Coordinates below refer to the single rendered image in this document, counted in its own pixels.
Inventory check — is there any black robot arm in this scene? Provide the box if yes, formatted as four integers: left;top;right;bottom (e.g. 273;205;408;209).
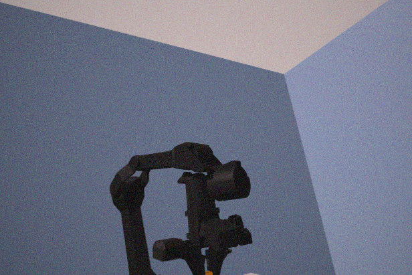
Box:
110;142;251;275

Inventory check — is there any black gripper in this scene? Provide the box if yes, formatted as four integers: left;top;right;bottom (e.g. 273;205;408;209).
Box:
152;203;253;275

